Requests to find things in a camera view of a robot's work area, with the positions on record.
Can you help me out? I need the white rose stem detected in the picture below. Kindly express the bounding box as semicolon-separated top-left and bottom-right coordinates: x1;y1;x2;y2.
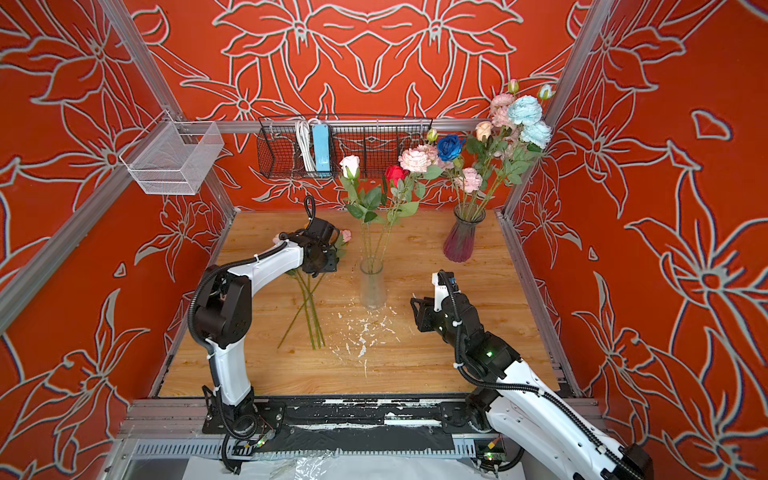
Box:
339;155;383;273

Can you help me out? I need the clear glass cylinder vase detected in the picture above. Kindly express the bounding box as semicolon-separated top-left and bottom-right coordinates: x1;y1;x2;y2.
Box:
359;257;387;310

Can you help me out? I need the white mesh wall basket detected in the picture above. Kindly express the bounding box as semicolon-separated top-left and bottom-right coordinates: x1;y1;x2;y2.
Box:
120;121;224;196

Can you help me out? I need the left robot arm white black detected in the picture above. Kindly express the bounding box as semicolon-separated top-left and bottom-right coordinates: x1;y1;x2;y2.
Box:
187;195;340;440

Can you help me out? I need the small pink rose stem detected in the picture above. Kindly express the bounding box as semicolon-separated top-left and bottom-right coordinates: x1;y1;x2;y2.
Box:
277;229;354;350

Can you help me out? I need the purple glass fluted vase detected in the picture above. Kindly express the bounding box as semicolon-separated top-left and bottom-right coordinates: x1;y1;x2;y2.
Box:
443;205;486;263

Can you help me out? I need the light blue peony stem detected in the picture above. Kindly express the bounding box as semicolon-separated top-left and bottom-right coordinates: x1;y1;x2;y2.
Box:
479;83;554;210

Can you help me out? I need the black wire wall basket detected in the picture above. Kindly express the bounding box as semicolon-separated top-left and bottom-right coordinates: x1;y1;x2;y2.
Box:
256;114;433;179

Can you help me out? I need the light blue box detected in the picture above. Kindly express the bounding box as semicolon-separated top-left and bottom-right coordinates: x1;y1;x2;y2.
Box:
312;123;332;176

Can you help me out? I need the pink peony flower stem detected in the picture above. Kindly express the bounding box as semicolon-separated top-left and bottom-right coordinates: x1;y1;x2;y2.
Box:
435;155;483;221

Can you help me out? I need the large pink peony stem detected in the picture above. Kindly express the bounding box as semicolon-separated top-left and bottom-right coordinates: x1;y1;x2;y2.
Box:
374;127;445;277

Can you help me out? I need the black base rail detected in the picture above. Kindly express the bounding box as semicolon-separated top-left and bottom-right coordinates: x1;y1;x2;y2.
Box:
203;393;523;457

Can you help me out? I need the white cable bundle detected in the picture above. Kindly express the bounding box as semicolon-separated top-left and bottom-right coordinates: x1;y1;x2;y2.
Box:
293;118;319;175

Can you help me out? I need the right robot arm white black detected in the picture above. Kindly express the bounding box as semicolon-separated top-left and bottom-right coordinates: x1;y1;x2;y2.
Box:
410;270;654;479

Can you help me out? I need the green flower stem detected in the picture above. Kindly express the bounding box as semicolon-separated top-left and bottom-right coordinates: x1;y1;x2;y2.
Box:
481;80;519;204

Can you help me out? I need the cream rose flower stem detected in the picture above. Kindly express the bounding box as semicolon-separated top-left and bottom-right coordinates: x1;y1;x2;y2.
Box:
465;121;494;180

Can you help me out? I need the dark blue rose stem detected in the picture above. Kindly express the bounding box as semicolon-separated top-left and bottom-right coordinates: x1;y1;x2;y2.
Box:
435;133;475;220

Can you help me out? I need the red rose stem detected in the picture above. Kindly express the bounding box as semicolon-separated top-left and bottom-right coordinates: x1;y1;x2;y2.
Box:
375;165;419;264

